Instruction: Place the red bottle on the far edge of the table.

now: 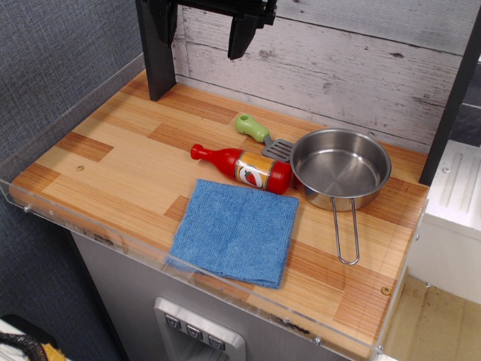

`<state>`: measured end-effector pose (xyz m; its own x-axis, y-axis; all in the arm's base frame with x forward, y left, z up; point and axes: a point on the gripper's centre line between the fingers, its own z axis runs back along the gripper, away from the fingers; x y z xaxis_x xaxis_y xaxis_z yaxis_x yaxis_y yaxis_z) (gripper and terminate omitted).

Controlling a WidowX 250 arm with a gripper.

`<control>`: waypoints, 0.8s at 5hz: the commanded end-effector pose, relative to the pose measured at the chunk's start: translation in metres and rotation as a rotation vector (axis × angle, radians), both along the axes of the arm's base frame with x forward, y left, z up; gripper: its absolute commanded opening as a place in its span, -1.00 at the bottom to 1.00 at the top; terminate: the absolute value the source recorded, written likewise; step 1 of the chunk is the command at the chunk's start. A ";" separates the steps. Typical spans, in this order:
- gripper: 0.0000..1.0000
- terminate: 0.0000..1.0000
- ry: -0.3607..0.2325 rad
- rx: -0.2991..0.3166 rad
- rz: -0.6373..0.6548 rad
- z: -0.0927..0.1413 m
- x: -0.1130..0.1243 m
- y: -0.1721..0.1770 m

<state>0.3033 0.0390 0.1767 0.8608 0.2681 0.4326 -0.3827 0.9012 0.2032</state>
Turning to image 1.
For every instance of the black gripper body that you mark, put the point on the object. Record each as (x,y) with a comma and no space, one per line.
(264,10)

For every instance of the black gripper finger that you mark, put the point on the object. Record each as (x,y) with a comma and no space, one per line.
(242,32)
(164,14)

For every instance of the red toy sauce bottle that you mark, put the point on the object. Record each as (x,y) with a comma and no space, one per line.
(248,168)

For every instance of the blue folded cloth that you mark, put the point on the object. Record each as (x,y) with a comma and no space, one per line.
(236,232)

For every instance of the clear acrylic table guard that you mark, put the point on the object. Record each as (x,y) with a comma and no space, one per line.
(116,170)

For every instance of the silver button panel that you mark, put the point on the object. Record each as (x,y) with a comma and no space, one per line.
(190,336)

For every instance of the white cabinet on right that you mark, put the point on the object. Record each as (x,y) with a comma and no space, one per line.
(445,252)

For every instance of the yellow object bottom left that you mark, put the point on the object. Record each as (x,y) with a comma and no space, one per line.
(54,354)

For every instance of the dark left shelf post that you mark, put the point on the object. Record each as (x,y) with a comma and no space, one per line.
(158,58)

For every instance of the dark shelf post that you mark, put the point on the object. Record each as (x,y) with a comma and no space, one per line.
(158,58)
(459,88)

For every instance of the green handled toy spatula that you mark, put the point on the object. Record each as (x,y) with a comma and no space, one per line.
(279,150)

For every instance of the steel pan with wire handle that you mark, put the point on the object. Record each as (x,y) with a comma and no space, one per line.
(340,170)

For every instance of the dark right shelf post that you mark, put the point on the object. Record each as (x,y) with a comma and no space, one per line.
(459,88)

